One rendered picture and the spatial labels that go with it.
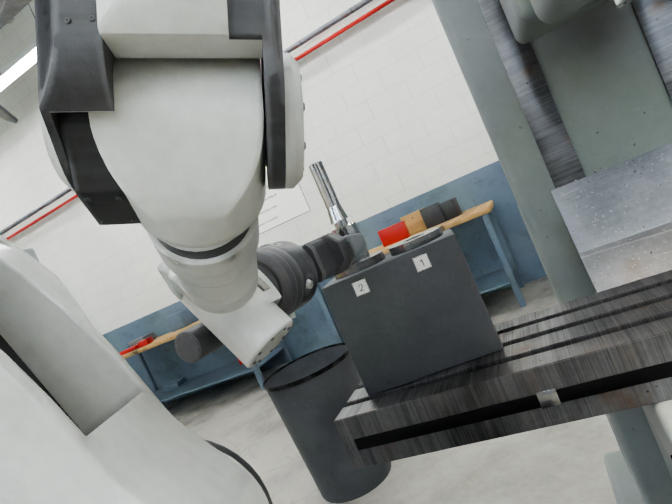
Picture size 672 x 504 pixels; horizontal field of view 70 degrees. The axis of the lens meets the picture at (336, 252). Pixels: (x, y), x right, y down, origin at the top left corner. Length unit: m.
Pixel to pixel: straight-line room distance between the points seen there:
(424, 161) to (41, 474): 4.81
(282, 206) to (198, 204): 5.25
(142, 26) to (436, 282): 0.58
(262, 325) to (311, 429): 1.91
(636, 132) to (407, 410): 0.71
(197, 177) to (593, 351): 0.53
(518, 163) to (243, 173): 0.89
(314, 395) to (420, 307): 1.59
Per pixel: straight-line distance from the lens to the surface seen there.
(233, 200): 0.27
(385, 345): 0.76
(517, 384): 0.69
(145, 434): 0.36
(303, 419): 2.36
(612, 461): 1.80
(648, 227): 1.08
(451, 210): 4.49
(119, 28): 0.25
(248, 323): 0.48
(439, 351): 0.76
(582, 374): 0.68
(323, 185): 0.79
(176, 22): 0.25
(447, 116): 4.99
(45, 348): 0.42
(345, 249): 0.64
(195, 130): 0.26
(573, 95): 1.12
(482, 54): 1.13
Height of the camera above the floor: 1.16
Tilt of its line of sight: 2 degrees down
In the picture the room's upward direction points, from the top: 24 degrees counter-clockwise
